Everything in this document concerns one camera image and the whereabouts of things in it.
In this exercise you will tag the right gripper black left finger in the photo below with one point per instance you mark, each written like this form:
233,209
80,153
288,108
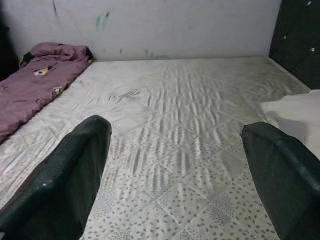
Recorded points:
55,190

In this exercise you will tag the pink printed blanket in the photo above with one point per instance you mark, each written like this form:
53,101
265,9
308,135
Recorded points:
37,82

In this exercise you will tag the white patterned mattress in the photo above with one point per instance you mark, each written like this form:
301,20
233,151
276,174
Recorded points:
175,112

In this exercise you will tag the dark tufted headboard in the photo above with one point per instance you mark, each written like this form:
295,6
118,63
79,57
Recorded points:
297,37

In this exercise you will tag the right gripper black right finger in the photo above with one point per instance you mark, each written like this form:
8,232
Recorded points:
287,187

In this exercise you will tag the white pillow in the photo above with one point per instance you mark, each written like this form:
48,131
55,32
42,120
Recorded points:
295,112

